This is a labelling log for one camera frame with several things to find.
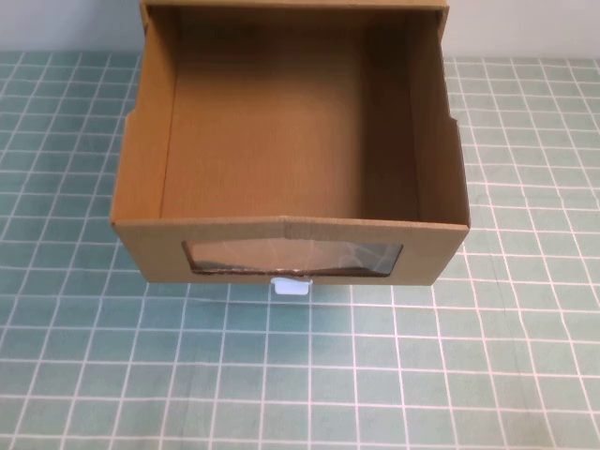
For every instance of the cardboard drawer with large window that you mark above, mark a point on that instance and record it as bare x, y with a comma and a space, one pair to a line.
290, 140

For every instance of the cardboard shoe box shell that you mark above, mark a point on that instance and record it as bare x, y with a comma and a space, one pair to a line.
445, 14

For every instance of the green grid tablecloth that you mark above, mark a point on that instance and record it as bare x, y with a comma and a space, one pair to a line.
300, 375

